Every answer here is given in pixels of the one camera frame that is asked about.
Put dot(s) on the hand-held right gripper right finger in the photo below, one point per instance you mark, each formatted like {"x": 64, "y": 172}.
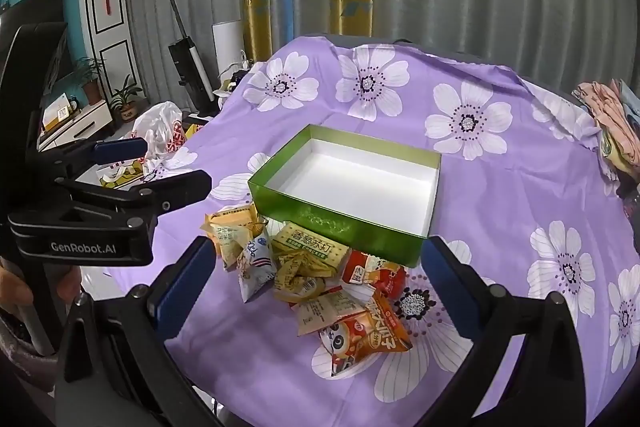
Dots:
{"x": 450, "y": 292}

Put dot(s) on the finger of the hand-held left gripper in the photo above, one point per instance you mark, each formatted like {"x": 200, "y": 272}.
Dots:
{"x": 170, "y": 189}
{"x": 120, "y": 148}

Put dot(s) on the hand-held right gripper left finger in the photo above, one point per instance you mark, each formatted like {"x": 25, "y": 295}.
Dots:
{"x": 185, "y": 289}

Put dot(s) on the pale yellow snack packet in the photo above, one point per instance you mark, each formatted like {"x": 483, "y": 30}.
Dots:
{"x": 232, "y": 249}

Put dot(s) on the white blue snack packet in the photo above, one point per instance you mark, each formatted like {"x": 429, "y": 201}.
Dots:
{"x": 255, "y": 267}

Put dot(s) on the red snack packet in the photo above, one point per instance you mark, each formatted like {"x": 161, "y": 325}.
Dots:
{"x": 372, "y": 274}

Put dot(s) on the orange cartoon snack packet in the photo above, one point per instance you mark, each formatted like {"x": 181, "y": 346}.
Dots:
{"x": 370, "y": 332}

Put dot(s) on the beige snack packet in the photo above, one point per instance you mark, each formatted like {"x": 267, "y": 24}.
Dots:
{"x": 325, "y": 312}

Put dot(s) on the green cardboard box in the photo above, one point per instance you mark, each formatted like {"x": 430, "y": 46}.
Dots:
{"x": 300, "y": 207}

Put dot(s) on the soda cracker packet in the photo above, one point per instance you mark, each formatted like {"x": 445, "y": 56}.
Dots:
{"x": 307, "y": 242}

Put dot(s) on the person's left forearm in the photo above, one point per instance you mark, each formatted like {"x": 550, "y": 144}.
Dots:
{"x": 15, "y": 357}

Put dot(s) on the person's left hand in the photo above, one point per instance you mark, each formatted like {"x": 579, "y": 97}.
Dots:
{"x": 10, "y": 284}

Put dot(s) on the yellow white carton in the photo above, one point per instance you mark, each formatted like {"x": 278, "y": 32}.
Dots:
{"x": 120, "y": 176}

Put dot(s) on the white television cabinet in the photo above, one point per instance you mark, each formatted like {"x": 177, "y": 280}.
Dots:
{"x": 85, "y": 122}

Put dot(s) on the white red plastic bag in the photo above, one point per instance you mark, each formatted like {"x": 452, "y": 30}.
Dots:
{"x": 160, "y": 127}

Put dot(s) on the potted plant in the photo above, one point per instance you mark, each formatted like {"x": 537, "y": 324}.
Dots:
{"x": 92, "y": 89}
{"x": 125, "y": 99}

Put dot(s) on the yellow red carton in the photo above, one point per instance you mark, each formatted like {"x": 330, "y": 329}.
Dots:
{"x": 195, "y": 129}

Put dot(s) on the yellow box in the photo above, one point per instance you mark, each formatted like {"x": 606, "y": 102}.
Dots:
{"x": 55, "y": 112}

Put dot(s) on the purple floral tablecloth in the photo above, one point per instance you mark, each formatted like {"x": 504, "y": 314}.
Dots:
{"x": 500, "y": 217}

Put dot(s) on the upright vacuum cleaner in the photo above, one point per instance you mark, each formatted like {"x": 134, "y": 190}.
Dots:
{"x": 192, "y": 67}

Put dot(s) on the white air purifier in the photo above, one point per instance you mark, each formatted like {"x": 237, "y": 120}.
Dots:
{"x": 227, "y": 47}

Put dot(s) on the black television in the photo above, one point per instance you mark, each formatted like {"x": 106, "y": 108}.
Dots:
{"x": 35, "y": 4}

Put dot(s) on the pile of folded clothes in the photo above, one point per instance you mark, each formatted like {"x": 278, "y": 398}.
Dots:
{"x": 607, "y": 117}

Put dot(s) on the light blue garment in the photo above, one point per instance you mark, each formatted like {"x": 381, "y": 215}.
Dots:
{"x": 631, "y": 107}

